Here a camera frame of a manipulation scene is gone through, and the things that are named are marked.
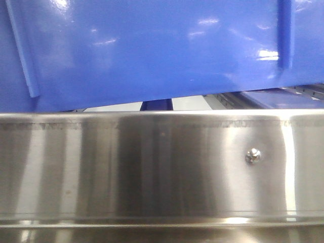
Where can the blue plastic bin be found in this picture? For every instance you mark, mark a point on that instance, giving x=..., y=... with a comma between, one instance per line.
x=67, y=55

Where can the silver rail screw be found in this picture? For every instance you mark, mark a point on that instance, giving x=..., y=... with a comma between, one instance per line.
x=253, y=156

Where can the stainless steel conveyor side rail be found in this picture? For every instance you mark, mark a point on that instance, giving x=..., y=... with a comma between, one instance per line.
x=162, y=176

